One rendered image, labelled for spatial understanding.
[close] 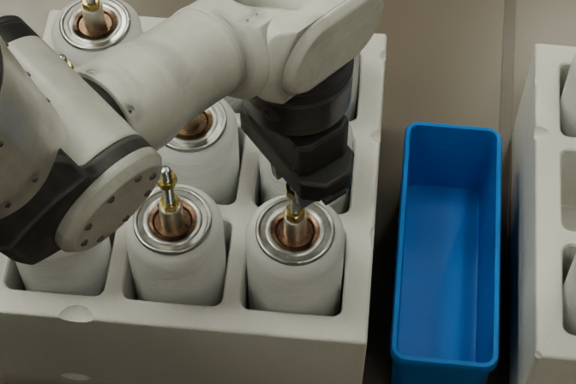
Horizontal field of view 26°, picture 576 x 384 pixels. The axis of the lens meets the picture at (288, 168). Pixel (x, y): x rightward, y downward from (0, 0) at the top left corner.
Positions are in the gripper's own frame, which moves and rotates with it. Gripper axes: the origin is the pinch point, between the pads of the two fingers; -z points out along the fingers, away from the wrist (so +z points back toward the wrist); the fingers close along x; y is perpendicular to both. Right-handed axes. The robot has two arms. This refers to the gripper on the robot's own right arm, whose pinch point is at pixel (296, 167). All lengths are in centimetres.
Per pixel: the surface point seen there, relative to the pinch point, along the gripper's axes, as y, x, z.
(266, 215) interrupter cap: -1.3, -3.0, -10.7
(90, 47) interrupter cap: -4.6, -30.5, -10.6
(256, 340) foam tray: -7.3, 3.8, -19.5
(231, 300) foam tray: -7.1, -0.7, -18.1
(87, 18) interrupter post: -3.3, -32.8, -8.9
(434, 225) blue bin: 22.6, -3.1, -35.7
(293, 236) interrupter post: -0.7, 0.7, -10.1
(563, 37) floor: 55, -16, -36
